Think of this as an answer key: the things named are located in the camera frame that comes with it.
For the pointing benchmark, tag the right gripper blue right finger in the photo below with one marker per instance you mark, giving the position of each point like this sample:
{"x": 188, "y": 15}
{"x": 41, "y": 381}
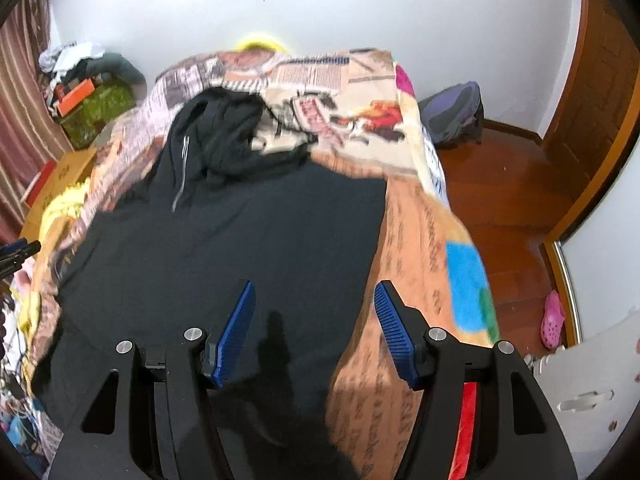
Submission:
{"x": 401, "y": 329}

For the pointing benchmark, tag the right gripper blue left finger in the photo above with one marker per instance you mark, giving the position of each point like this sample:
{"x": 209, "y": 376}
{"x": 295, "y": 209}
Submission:
{"x": 225, "y": 339}

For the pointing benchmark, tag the black zip hoodie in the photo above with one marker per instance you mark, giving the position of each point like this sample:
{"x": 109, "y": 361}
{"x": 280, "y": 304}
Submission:
{"x": 211, "y": 213}

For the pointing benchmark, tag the dark green clothes pile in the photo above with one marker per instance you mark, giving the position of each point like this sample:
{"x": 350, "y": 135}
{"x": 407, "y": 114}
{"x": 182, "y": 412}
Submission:
{"x": 110, "y": 63}

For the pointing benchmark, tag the yellow blanket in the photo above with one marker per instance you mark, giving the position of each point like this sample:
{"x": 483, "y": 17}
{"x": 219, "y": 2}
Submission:
{"x": 57, "y": 217}

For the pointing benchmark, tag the red tissue box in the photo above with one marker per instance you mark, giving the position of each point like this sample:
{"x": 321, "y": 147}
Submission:
{"x": 35, "y": 187}

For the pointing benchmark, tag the red striped curtain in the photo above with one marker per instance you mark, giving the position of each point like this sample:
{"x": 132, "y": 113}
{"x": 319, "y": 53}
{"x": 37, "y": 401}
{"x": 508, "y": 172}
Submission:
{"x": 29, "y": 136}

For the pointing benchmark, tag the pink croc shoe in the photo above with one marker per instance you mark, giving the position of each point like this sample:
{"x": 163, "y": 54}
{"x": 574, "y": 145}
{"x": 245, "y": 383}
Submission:
{"x": 552, "y": 322}

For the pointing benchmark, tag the orange shoe box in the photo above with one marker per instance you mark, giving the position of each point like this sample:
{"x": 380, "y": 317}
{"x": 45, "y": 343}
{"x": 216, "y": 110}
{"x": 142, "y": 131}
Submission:
{"x": 72, "y": 99}

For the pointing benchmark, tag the green patterned storage box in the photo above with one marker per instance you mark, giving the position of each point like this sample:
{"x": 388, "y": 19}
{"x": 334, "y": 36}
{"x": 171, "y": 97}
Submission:
{"x": 88, "y": 118}

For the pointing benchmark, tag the white plastic stool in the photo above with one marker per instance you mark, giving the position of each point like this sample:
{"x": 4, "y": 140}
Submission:
{"x": 593, "y": 388}

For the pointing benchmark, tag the purple grey backpack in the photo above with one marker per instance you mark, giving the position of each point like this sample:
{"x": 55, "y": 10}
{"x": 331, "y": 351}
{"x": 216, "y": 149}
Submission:
{"x": 454, "y": 116}

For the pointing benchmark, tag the newspaper print bed cover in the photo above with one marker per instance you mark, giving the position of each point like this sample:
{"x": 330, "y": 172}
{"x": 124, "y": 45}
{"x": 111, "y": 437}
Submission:
{"x": 357, "y": 119}

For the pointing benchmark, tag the brown wooden door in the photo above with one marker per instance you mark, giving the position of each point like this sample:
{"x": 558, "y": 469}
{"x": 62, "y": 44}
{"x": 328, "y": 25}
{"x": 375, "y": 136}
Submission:
{"x": 592, "y": 125}

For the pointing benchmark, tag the yellow pillow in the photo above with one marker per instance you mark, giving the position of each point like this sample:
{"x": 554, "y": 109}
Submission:
{"x": 262, "y": 43}

